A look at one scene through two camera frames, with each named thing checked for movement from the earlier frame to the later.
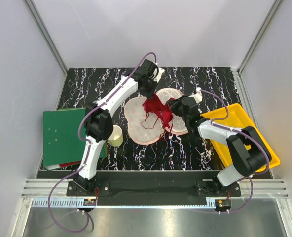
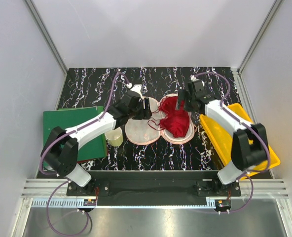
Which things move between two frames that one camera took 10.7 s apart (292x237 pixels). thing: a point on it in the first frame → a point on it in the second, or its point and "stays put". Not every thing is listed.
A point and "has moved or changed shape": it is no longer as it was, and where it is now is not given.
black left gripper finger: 144,92 → 146,106
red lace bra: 153,104 has moved or changed shape
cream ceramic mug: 117,138 stays put
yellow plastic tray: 234,116 stays put
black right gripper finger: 174,103 → 181,96
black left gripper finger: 150,92 → 144,114
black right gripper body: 185,116 → 188,96
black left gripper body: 151,84 → 133,113
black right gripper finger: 177,108 → 189,104
